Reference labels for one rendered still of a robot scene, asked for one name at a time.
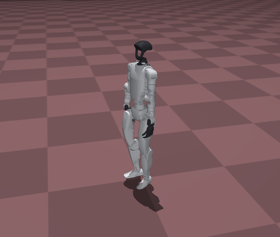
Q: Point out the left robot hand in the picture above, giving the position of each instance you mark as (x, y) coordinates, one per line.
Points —
(149, 130)

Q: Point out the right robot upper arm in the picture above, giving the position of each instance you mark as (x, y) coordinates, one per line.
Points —
(127, 85)

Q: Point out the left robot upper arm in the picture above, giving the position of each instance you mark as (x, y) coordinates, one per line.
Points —
(151, 76)

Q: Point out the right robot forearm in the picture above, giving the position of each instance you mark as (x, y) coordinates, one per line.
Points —
(127, 98)

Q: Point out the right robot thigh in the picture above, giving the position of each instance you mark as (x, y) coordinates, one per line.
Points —
(128, 130)

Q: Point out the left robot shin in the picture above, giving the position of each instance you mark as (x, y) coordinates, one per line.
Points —
(146, 164)

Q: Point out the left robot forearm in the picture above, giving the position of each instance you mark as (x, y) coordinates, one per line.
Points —
(151, 109)

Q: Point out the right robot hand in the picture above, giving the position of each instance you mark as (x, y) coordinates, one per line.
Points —
(126, 107)

